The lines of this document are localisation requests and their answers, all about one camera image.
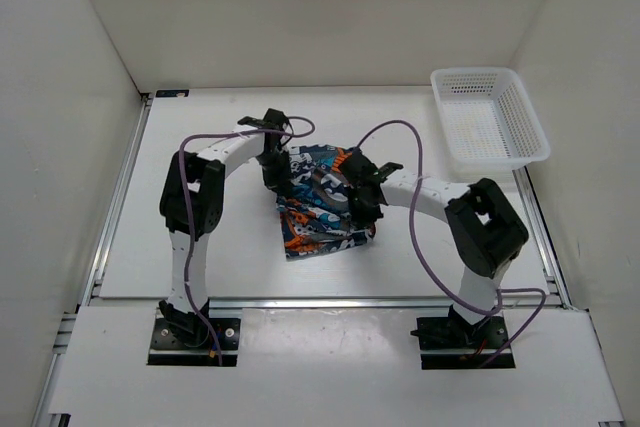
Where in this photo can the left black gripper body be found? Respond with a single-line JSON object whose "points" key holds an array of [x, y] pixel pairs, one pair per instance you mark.
{"points": [[276, 169]]}

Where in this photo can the white perforated plastic basket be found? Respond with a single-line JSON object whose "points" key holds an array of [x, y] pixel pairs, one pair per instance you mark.
{"points": [[488, 120]]}

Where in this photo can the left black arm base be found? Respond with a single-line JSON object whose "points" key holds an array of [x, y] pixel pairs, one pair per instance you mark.
{"points": [[182, 339]]}

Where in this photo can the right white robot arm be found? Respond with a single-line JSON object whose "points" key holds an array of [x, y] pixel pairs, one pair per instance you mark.
{"points": [[487, 231]]}

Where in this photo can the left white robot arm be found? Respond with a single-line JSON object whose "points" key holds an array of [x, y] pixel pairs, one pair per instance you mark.
{"points": [[192, 204]]}

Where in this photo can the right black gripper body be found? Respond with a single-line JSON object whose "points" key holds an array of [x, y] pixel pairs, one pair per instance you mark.
{"points": [[358, 203]]}

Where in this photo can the colourful patterned shorts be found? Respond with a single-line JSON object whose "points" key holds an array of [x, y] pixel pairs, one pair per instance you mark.
{"points": [[315, 216]]}

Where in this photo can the aluminium front rail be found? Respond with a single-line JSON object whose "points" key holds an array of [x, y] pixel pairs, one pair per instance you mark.
{"points": [[527, 301]]}

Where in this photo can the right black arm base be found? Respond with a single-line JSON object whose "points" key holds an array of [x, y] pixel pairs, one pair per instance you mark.
{"points": [[450, 343]]}

